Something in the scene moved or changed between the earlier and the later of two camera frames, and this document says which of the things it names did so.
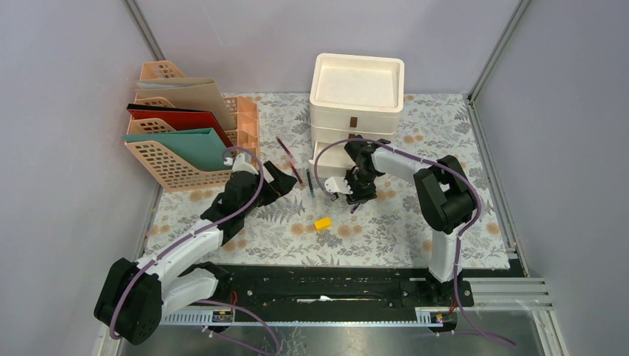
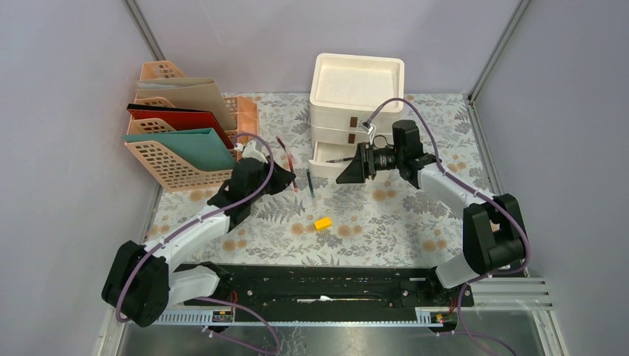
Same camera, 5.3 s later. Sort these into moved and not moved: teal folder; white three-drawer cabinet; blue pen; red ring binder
Moved: blue pen
Not moved: red ring binder; teal folder; white three-drawer cabinet
